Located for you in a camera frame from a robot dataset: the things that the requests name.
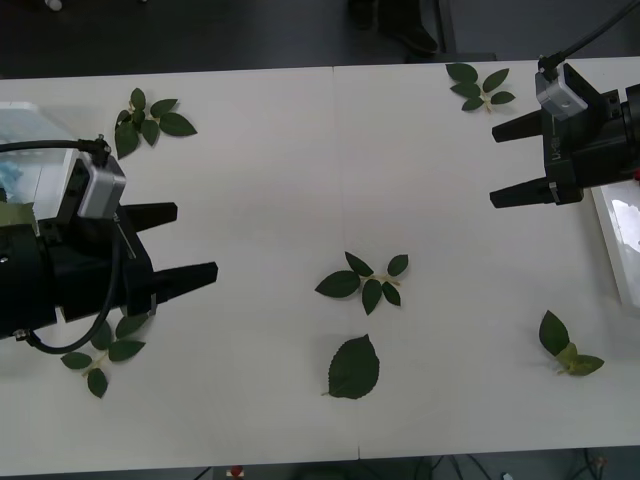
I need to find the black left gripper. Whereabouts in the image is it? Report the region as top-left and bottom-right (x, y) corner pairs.
(34, 201), (220, 322)

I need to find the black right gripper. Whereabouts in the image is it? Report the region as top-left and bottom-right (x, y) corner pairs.
(489, 89), (627, 210)

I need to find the green leaf sprig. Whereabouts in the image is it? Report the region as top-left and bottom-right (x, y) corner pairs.
(445, 62), (517, 115)
(113, 87), (199, 161)
(60, 312), (150, 400)
(314, 249), (411, 316)

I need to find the shallow white box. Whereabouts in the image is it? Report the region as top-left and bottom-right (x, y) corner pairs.
(591, 182), (640, 310)
(0, 101), (84, 226)

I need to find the black desk leg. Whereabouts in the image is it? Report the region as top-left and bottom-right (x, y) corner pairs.
(404, 0), (496, 62)

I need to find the person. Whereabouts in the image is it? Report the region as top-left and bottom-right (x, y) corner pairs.
(346, 0), (440, 55)

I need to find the leaf sprig with pale leaf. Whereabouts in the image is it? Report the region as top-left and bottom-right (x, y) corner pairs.
(538, 309), (606, 377)

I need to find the single large green leaf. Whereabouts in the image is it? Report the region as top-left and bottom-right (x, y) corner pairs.
(321, 333), (381, 400)

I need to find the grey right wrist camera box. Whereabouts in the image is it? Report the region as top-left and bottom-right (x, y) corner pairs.
(534, 62), (590, 120)

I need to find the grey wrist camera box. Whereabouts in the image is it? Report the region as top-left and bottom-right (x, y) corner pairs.
(63, 149), (127, 220)
(534, 62), (590, 120)

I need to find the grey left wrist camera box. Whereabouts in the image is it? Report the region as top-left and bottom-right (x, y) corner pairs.
(63, 149), (127, 220)

